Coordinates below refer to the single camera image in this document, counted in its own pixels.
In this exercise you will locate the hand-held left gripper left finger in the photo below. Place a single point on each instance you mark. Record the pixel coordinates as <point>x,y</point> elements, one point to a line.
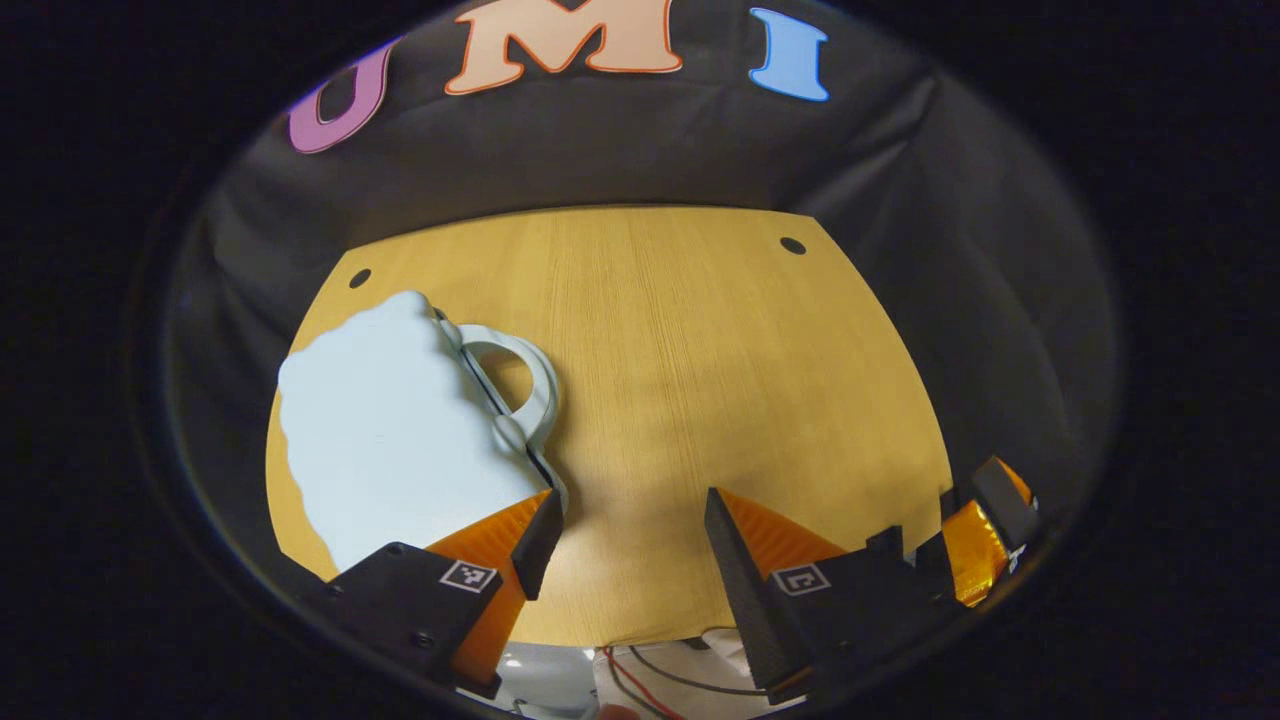
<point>537,545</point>

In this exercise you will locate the light blue suitcase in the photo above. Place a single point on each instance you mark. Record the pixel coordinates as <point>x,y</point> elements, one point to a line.
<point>390,430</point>

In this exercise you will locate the black backdrop cloth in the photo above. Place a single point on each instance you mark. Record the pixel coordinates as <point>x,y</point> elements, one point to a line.
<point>900,250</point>

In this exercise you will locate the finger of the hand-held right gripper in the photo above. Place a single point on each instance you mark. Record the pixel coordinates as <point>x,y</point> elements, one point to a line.
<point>980,550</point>

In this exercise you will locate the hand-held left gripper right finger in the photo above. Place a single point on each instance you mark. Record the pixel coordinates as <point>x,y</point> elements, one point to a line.
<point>745,600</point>

